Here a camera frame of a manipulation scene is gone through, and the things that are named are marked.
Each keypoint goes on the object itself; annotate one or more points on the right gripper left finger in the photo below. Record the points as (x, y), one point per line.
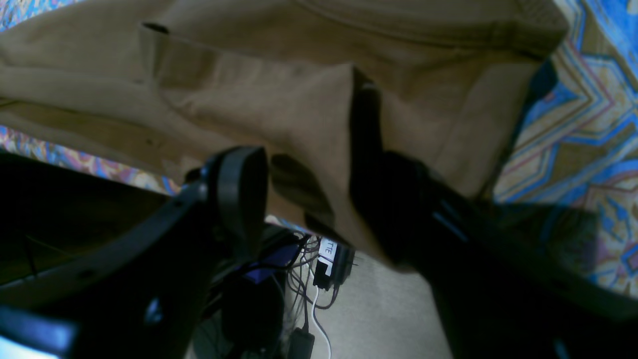
(143, 293)

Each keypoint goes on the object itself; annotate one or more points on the brown t-shirt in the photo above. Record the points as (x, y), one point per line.
(160, 85)

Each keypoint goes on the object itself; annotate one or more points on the white power strip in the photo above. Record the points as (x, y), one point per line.
(334, 264)

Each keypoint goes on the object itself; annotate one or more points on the patterned tile tablecloth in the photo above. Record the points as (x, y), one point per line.
(567, 180)

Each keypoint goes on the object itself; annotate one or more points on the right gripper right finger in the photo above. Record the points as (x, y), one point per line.
(496, 298)

